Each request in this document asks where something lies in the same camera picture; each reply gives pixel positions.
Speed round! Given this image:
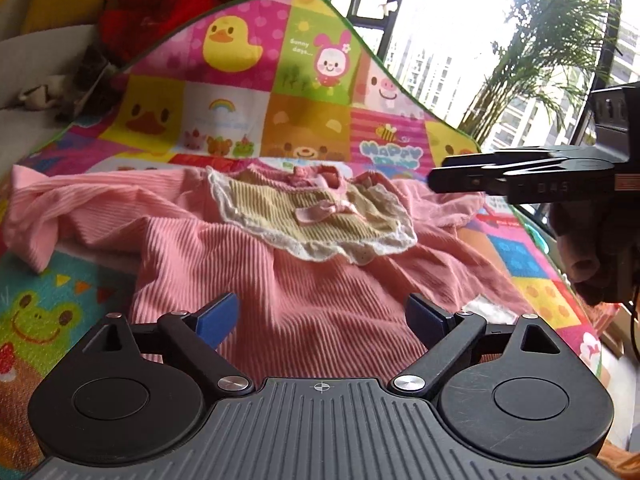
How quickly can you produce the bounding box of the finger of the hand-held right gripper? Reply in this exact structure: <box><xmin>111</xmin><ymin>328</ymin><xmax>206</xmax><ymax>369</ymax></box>
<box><xmin>443</xmin><ymin>146</ymin><xmax>617</xmax><ymax>171</ymax></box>
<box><xmin>428</xmin><ymin>166</ymin><xmax>516</xmax><ymax>196</ymax></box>

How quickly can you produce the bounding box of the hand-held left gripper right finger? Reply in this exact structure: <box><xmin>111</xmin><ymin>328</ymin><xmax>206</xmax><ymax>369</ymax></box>
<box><xmin>392</xmin><ymin>293</ymin><xmax>557</xmax><ymax>397</ymax></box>

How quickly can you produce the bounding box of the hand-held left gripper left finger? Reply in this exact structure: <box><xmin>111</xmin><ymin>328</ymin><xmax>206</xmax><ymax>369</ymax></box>
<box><xmin>91</xmin><ymin>292</ymin><xmax>256</xmax><ymax>397</ymax></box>

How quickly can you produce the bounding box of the pink corduroy baby dress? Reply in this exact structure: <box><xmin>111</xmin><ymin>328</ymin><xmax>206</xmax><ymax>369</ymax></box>
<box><xmin>2</xmin><ymin>162</ymin><xmax>538</xmax><ymax>386</ymax></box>

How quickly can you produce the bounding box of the person's right hand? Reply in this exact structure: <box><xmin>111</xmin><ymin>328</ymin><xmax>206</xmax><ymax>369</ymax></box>
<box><xmin>549</xmin><ymin>201</ymin><xmax>622</xmax><ymax>306</ymax></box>

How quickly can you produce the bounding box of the green palm plant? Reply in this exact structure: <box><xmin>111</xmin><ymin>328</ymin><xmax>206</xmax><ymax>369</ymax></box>
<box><xmin>457</xmin><ymin>0</ymin><xmax>623</xmax><ymax>153</ymax></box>

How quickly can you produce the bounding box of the colourful cartoon play mat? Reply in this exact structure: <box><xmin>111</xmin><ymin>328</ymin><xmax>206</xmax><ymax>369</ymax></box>
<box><xmin>0</xmin><ymin>0</ymin><xmax>608</xmax><ymax>466</ymax></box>

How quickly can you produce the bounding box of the orange clothing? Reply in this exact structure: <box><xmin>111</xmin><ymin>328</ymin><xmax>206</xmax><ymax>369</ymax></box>
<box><xmin>597</xmin><ymin>437</ymin><xmax>640</xmax><ymax>468</ymax></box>

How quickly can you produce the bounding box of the tabby cat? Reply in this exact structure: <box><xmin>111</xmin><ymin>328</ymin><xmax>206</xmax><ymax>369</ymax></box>
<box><xmin>19</xmin><ymin>42</ymin><xmax>128</xmax><ymax>123</ymax></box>

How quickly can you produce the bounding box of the white sofa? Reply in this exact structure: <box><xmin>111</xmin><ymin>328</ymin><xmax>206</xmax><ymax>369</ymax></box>
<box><xmin>0</xmin><ymin>0</ymin><xmax>131</xmax><ymax>186</ymax></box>

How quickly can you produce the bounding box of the red cushion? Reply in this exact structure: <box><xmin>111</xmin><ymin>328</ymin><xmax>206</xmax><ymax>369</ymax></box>
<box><xmin>97</xmin><ymin>0</ymin><xmax>226</xmax><ymax>68</ymax></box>

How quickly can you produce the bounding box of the yellow cushion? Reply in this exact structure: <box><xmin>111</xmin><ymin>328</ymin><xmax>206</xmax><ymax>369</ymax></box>
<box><xmin>20</xmin><ymin>0</ymin><xmax>112</xmax><ymax>36</ymax></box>

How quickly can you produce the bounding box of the black window frame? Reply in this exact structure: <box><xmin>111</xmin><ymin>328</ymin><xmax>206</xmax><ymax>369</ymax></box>
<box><xmin>345</xmin><ymin>0</ymin><xmax>640</xmax><ymax>271</ymax></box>

